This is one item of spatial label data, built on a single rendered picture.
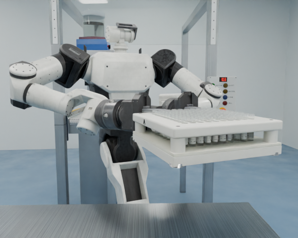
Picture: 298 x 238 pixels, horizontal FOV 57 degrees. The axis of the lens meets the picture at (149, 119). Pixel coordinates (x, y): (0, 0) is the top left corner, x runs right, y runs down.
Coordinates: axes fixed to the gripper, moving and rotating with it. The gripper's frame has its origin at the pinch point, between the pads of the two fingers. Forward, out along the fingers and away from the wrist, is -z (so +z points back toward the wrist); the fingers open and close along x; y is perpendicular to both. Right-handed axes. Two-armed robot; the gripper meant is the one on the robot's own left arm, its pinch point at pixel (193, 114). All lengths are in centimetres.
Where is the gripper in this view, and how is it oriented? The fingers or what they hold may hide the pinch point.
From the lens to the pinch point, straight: 77.8
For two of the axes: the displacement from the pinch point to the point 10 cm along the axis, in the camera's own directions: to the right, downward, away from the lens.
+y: -9.7, 0.4, -2.4
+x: 0.2, 10.0, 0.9
